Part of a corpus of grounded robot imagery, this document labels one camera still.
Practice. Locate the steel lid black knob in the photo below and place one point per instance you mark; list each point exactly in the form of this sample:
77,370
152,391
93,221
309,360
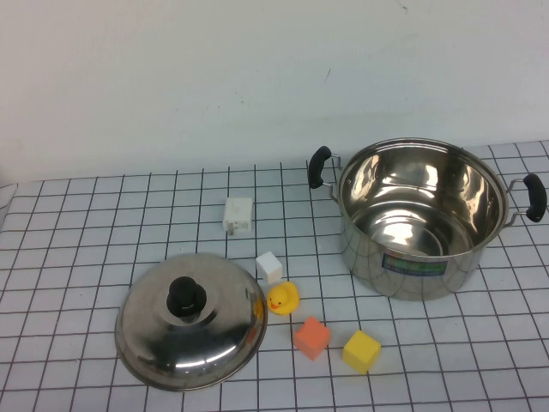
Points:
150,335

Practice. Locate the white power adapter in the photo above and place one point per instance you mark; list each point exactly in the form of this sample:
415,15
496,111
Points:
238,212

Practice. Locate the white foam cube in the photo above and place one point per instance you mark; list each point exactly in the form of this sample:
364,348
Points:
269,266

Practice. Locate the yellow rubber duck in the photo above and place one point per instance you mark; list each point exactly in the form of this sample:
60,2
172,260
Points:
283,298

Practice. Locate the orange foam cube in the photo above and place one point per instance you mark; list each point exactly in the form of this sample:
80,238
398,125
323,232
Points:
312,337

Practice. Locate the yellow foam cube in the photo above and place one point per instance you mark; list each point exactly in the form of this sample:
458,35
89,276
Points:
361,352

